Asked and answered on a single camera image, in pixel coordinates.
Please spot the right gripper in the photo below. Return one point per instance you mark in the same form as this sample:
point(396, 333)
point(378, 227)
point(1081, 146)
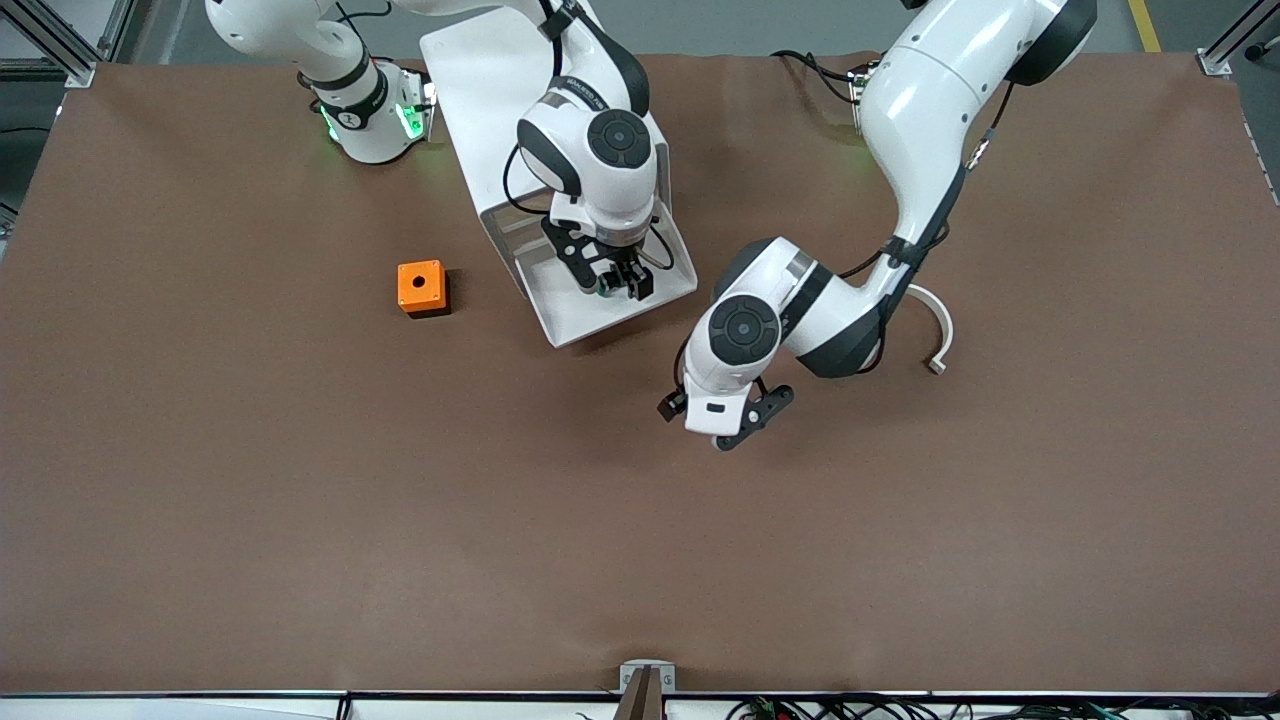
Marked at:
point(622, 268)

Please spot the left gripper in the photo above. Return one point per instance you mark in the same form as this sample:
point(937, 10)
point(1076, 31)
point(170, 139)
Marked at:
point(666, 408)

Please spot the green push button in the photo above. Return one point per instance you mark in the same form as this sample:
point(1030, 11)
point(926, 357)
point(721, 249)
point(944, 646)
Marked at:
point(604, 288)

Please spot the white plastic divided tray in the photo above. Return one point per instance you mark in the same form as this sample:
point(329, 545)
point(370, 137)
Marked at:
point(580, 320)

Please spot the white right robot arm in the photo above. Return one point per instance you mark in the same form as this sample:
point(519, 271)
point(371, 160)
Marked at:
point(560, 140)

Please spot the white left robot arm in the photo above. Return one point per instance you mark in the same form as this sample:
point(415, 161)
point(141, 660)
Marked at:
point(920, 100)

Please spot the white plastic drawer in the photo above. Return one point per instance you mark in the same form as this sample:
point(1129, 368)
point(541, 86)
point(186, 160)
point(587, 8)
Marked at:
point(528, 247)
point(520, 222)

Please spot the white drawer cabinet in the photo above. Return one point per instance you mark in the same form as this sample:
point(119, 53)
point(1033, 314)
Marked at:
point(480, 100)

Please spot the orange box with black base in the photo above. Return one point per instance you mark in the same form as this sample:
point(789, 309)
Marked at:
point(420, 285)

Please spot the white curved plastic arc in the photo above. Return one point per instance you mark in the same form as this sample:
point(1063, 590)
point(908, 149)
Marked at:
point(945, 325)

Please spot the aluminium frame profile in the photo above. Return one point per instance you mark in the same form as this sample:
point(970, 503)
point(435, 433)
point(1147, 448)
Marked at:
point(75, 65)
point(1215, 60)

